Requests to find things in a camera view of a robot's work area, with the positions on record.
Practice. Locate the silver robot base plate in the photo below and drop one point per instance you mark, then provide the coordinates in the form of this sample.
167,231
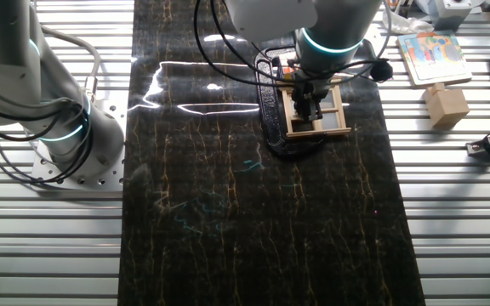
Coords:
109,178

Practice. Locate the wooden four-slot tray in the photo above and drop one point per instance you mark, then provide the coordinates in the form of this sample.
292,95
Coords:
334,127

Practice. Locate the crumpled white plastic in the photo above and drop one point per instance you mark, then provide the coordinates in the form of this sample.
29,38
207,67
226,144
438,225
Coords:
402,24

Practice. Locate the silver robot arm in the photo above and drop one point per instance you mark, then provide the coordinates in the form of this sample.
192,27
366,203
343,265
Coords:
15,85

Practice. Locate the orange and white puzzle cube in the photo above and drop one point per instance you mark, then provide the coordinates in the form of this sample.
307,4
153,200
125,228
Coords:
286,72

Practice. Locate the black C-clamp with steel screw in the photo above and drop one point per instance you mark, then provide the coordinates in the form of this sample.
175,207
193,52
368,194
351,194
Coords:
268,106

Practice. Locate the colourful picture puzzle board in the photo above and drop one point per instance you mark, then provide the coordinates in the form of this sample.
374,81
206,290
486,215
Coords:
434,57

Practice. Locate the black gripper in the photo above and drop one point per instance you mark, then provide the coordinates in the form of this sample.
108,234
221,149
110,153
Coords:
309,90

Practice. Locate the beige wooden block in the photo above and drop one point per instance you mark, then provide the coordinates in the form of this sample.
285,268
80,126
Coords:
447,108

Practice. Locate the grey control box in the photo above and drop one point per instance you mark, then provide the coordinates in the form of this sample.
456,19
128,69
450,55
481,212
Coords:
449,10

